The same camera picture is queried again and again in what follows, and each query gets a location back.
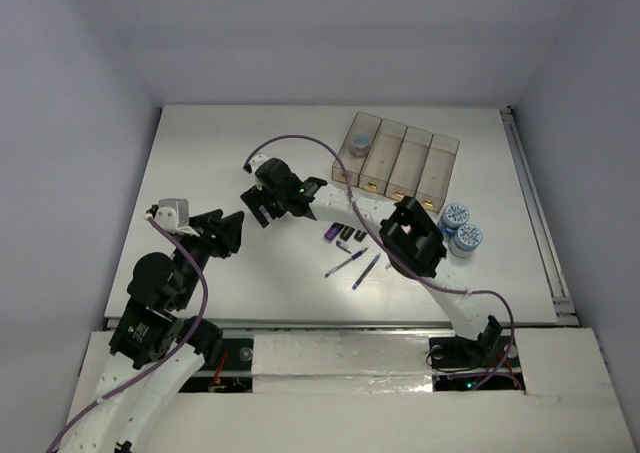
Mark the orange cap highlighter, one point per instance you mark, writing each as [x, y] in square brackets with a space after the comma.
[346, 233]

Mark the white foam board front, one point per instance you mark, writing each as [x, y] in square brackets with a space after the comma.
[371, 392]

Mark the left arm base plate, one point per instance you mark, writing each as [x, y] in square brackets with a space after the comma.
[235, 358]

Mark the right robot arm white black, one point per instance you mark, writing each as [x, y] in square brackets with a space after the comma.
[411, 240]

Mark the blue pen middle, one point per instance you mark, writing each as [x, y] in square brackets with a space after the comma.
[366, 272]

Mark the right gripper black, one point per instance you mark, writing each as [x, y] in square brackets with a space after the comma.
[256, 197]

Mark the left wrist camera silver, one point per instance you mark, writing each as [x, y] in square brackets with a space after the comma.
[172, 214]

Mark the blue pen left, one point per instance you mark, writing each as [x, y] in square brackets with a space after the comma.
[346, 262]

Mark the blue white tub front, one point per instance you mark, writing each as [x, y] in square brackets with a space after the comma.
[465, 241]

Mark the clear jar blue clips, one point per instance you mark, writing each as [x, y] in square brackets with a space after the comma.
[360, 144]

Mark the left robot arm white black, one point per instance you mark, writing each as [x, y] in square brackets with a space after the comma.
[152, 353]

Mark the clear four-compartment organizer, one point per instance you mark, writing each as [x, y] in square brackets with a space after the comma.
[403, 161]

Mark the green cap highlighter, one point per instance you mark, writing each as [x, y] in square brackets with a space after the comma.
[360, 235]

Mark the purple cap highlighter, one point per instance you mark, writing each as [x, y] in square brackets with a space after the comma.
[332, 232]

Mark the aluminium rail right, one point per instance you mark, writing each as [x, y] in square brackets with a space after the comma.
[564, 308]

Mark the blue pen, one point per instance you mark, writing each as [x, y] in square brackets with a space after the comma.
[346, 262]
[366, 272]

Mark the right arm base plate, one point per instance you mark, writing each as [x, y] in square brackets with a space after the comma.
[454, 353]

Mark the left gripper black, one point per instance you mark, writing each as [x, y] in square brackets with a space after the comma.
[215, 231]

